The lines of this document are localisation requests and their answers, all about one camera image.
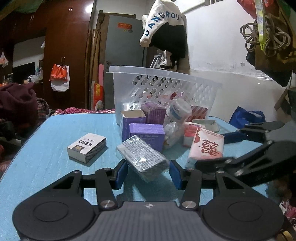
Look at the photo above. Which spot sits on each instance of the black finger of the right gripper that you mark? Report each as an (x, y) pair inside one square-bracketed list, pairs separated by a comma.
[(255, 132)]

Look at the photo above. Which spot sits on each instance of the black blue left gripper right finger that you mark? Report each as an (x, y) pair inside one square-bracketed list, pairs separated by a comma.
[(192, 181)]

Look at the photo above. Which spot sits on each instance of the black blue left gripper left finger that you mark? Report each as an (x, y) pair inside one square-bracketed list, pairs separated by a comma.
[(104, 181)]

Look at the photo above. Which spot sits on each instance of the grey printed box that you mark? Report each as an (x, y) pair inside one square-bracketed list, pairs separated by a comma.
[(142, 158)]

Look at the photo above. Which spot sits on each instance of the blue bag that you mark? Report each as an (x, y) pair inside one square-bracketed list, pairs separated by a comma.
[(241, 117)]

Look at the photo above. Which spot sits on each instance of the white Kent cigarette box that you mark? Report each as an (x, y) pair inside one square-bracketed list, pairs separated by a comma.
[(86, 147)]

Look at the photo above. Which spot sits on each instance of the pink double happiness packet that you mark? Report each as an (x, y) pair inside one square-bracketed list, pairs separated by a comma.
[(206, 145)]

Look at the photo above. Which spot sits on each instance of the open top purple box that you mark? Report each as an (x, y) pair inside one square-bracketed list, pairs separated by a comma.
[(127, 117)]

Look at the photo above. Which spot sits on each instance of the round white blue jar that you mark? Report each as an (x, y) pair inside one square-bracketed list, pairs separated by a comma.
[(178, 111)]

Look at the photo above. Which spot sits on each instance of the dark brown hanging bag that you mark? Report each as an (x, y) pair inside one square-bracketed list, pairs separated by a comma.
[(277, 58)]

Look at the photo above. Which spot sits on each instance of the white plastic lattice basket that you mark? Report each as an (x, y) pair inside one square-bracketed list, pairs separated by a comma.
[(136, 85)]

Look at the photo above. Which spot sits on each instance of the orange white hanging bag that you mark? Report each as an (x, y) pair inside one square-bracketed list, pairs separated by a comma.
[(60, 78)]

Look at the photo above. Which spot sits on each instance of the maroon clothes pile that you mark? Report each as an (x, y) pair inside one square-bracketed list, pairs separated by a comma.
[(22, 112)]

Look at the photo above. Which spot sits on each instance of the grey metal door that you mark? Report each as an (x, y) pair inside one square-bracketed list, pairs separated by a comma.
[(122, 48)]

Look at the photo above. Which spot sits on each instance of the white black hanging jacket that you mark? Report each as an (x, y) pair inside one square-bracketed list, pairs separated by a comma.
[(165, 29)]

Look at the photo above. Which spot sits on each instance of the dark red wooden wardrobe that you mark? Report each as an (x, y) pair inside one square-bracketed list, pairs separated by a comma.
[(65, 26)]

